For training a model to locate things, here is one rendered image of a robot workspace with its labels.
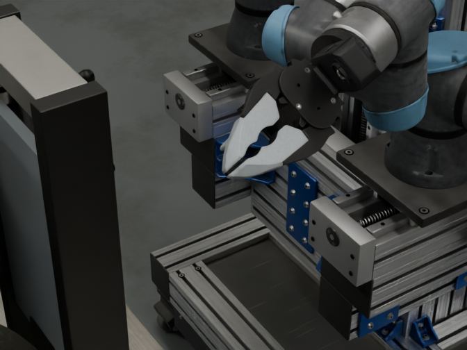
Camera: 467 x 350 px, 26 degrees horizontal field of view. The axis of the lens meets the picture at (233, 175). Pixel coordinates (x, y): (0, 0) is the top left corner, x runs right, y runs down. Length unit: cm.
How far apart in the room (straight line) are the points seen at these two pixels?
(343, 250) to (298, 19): 52
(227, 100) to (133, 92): 151
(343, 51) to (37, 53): 31
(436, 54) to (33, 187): 91
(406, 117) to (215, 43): 90
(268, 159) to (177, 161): 216
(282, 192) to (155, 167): 113
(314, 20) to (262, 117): 29
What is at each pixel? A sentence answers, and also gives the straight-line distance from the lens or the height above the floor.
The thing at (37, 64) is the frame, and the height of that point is 144.
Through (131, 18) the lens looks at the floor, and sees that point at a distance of 394.
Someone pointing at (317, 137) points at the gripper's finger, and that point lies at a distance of 100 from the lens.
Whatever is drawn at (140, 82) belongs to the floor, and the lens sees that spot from 352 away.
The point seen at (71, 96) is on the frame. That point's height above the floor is 144.
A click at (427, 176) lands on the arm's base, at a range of 165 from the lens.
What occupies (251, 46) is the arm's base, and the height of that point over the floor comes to 84.
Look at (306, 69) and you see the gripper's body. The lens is 101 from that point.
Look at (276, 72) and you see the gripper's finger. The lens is 100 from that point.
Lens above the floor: 180
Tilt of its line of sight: 36 degrees down
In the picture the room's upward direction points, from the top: straight up
